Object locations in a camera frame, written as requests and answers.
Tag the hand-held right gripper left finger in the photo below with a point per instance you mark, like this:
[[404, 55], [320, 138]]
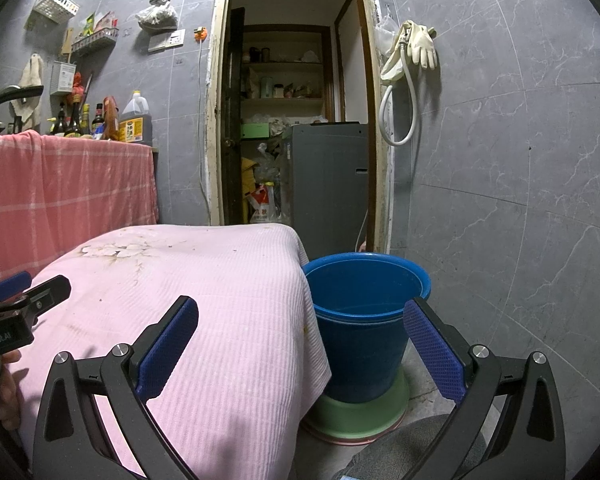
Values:
[[167, 350]]

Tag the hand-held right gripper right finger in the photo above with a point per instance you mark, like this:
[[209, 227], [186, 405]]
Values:
[[432, 355]]

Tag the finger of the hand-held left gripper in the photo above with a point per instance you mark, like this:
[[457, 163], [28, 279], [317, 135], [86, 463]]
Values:
[[10, 285], [50, 292]]

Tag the blue plastic bucket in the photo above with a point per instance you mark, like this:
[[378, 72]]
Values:
[[360, 355]]

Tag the person's left hand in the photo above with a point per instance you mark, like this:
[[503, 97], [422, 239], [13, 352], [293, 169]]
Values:
[[7, 395]]

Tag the pink floral cloth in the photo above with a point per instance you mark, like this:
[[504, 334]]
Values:
[[220, 310]]

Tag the person's grey trouser leg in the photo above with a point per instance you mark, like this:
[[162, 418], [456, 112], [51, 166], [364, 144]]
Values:
[[410, 450]]

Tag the green plastic basin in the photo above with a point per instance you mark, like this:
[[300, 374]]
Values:
[[350, 417]]

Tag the red checked cloth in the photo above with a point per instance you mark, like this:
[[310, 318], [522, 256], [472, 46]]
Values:
[[70, 190]]

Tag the pink slipper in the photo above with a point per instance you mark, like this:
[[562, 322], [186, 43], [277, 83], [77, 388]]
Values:
[[362, 246]]

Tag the red white bottle on floor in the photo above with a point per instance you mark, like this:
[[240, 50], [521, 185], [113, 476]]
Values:
[[262, 207]]

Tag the cooking oil jug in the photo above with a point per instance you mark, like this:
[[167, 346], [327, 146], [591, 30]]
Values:
[[135, 127]]

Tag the yellow bag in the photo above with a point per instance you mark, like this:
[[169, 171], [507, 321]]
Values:
[[247, 175]]

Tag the red hanging bag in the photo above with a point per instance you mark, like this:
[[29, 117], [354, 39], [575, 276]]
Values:
[[76, 87]]

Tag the metal tin box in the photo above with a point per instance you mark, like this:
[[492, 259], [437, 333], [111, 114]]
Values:
[[62, 79]]

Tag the beige hanging towel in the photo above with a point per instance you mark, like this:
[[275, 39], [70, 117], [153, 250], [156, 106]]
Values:
[[31, 72]]

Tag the green box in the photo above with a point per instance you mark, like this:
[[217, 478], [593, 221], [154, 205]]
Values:
[[255, 131]]

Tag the wooden spatula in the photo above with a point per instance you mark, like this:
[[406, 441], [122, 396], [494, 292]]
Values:
[[67, 45]]

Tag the dark wooden door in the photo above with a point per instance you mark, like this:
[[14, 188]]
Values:
[[231, 110]]

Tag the green spice packet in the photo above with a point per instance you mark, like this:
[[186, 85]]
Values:
[[88, 25]]

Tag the red spice packet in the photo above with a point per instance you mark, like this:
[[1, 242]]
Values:
[[105, 22]]

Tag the cream rubber glove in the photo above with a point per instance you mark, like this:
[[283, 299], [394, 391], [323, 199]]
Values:
[[425, 47], [392, 67]]

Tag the orange plug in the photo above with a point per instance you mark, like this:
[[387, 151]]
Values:
[[201, 34]]

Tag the plastic bag of dried goods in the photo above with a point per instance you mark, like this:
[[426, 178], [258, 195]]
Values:
[[157, 12]]

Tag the wooden storage shelf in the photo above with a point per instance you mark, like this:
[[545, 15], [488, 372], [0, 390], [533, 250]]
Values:
[[280, 64]]

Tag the clear plastic bag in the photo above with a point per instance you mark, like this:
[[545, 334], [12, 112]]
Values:
[[386, 30]]

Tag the wooden door frame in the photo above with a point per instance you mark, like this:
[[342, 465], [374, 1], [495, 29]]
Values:
[[211, 110]]

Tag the metal wall rack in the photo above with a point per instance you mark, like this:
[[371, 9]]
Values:
[[95, 40]]

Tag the wall switch panel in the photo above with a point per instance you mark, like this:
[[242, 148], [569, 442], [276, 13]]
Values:
[[166, 40]]

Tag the white wall basket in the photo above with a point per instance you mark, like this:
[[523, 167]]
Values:
[[55, 5]]

